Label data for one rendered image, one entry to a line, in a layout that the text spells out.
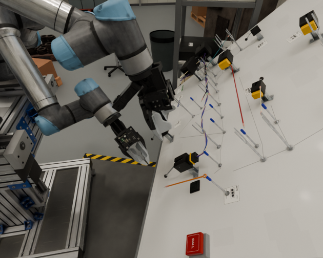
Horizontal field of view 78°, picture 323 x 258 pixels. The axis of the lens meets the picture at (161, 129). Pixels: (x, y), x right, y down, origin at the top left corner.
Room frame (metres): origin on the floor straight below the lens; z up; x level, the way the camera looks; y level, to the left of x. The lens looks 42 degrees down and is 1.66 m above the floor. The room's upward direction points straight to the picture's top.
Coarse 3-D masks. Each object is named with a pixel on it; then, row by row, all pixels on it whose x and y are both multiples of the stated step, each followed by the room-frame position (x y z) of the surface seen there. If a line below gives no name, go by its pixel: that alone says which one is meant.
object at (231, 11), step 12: (264, 0) 3.74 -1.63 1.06; (276, 0) 3.84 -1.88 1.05; (216, 12) 4.33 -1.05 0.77; (228, 12) 3.99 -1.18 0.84; (264, 12) 3.78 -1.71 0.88; (216, 24) 4.24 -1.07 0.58; (228, 24) 3.92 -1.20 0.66; (240, 24) 3.66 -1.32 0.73; (204, 36) 4.62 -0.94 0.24; (216, 36) 4.18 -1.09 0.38; (240, 36) 3.66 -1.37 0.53
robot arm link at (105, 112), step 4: (108, 104) 0.55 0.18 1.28; (112, 104) 0.56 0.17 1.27; (104, 108) 0.54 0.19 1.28; (108, 108) 0.54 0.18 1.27; (112, 108) 0.55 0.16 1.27; (96, 112) 0.53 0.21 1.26; (100, 112) 0.53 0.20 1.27; (104, 112) 0.53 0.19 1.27; (108, 112) 0.53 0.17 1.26; (112, 112) 0.53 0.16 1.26; (116, 112) 0.55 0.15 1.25; (96, 116) 0.53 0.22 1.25; (100, 116) 0.52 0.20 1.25; (104, 116) 0.52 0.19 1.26; (108, 116) 0.52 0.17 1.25; (112, 116) 0.53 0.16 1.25; (100, 120) 0.52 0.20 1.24; (104, 120) 0.51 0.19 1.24
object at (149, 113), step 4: (144, 104) 0.44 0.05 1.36; (144, 108) 0.42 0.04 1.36; (144, 112) 0.42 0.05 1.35; (148, 112) 0.42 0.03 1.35; (144, 116) 0.42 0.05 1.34; (148, 116) 0.41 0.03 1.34; (148, 120) 0.41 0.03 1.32; (152, 120) 0.42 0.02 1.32; (148, 124) 0.41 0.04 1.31; (152, 124) 0.41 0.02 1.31; (152, 128) 0.41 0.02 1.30
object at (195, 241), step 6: (192, 234) 0.21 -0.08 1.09; (198, 234) 0.21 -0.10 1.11; (186, 240) 0.20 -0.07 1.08; (192, 240) 0.20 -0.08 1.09; (198, 240) 0.19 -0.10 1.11; (186, 246) 0.19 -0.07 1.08; (192, 246) 0.18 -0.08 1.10; (198, 246) 0.18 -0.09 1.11; (186, 252) 0.17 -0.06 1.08; (192, 252) 0.17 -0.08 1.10; (198, 252) 0.16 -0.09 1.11
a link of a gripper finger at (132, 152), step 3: (129, 150) 0.47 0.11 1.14; (132, 150) 0.48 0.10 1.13; (135, 150) 0.49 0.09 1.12; (129, 153) 0.48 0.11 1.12; (132, 153) 0.46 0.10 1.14; (135, 153) 0.48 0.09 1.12; (132, 156) 0.47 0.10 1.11; (135, 156) 0.46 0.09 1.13; (138, 156) 0.47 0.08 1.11; (135, 159) 0.46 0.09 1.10; (138, 159) 0.45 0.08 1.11; (141, 159) 0.47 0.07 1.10; (138, 162) 0.46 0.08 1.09; (141, 162) 0.46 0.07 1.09; (144, 162) 0.46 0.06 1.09
